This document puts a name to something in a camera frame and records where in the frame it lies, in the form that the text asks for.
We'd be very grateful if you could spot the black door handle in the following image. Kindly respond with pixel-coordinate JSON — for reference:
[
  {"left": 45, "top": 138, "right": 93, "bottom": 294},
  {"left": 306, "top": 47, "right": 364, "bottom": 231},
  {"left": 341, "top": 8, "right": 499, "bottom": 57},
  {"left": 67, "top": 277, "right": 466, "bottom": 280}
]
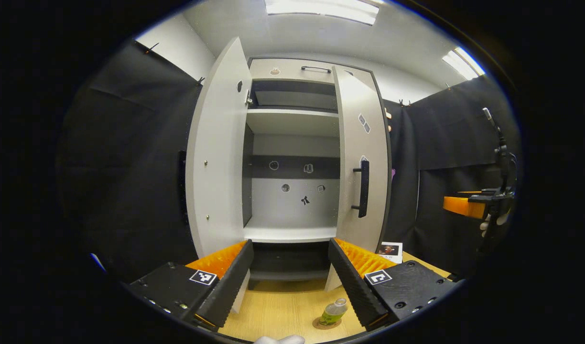
[{"left": 352, "top": 160, "right": 370, "bottom": 219}]

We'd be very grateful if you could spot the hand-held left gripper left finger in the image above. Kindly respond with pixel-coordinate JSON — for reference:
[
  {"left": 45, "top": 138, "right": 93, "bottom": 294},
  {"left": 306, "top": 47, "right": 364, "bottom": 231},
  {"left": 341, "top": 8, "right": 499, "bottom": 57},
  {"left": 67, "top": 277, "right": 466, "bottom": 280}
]
[{"left": 129, "top": 239, "right": 255, "bottom": 331}]

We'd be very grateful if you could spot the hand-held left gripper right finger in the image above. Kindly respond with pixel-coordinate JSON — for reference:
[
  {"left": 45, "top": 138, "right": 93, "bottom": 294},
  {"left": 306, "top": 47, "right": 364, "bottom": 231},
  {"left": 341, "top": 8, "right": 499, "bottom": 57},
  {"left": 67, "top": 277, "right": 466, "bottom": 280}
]
[{"left": 328, "top": 237, "right": 465, "bottom": 331}]

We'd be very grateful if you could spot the white cabinet shelf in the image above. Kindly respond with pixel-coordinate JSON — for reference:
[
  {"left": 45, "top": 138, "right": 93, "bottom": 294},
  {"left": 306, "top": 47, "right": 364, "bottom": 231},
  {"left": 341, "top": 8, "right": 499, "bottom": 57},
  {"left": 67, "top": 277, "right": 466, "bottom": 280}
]
[
  {"left": 246, "top": 108, "right": 340, "bottom": 138},
  {"left": 243, "top": 217, "right": 338, "bottom": 244}
]

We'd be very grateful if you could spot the ceiling light panel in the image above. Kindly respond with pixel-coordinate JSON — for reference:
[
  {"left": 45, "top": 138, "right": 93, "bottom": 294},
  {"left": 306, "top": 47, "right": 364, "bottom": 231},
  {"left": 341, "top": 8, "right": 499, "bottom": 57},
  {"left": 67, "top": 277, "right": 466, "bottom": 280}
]
[
  {"left": 264, "top": 0, "right": 380, "bottom": 26},
  {"left": 442, "top": 46, "right": 486, "bottom": 81}
]

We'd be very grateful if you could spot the grey cabinet drawer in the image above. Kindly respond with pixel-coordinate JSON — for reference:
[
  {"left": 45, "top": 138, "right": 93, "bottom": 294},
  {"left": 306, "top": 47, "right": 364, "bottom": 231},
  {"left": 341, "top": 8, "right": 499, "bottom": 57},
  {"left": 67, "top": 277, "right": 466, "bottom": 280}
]
[{"left": 249, "top": 58, "right": 375, "bottom": 89}]

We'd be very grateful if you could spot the grey cabinet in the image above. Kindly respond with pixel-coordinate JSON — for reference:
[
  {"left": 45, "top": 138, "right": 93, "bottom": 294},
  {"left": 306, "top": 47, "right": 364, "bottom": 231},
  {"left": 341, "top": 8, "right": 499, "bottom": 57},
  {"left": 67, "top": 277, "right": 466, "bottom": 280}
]
[{"left": 242, "top": 57, "right": 392, "bottom": 282}]

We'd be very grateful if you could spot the light grey cabinet door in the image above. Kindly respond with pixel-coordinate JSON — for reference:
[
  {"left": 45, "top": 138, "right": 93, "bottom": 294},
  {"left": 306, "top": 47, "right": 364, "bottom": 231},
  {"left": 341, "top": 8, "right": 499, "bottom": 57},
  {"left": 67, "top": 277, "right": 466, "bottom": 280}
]
[
  {"left": 325, "top": 65, "right": 392, "bottom": 292},
  {"left": 185, "top": 37, "right": 253, "bottom": 314}
]

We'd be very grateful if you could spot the printed photo card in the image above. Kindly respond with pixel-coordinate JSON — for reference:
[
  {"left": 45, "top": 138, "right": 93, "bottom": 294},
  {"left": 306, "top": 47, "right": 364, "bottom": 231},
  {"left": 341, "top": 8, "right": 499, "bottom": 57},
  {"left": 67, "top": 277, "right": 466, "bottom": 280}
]
[{"left": 375, "top": 241, "right": 403, "bottom": 265}]

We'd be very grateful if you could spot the green label plastic bottle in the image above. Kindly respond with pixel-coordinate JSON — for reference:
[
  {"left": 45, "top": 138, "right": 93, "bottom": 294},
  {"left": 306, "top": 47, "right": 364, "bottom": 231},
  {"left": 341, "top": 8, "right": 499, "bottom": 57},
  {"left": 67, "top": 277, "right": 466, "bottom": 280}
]
[{"left": 318, "top": 297, "right": 349, "bottom": 327}]

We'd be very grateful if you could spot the black backdrop cloth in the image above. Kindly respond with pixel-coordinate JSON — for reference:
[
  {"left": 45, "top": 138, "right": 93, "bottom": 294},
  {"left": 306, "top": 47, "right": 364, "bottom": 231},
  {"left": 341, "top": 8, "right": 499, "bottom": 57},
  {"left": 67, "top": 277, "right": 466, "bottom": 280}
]
[
  {"left": 381, "top": 74, "right": 521, "bottom": 280},
  {"left": 58, "top": 39, "right": 205, "bottom": 282}
]

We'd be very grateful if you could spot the round brown coaster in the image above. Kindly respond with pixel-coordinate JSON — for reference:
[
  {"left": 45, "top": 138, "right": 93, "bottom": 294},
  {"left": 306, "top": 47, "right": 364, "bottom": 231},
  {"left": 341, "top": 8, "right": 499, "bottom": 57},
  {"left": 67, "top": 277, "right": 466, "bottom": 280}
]
[{"left": 312, "top": 315, "right": 343, "bottom": 331}]

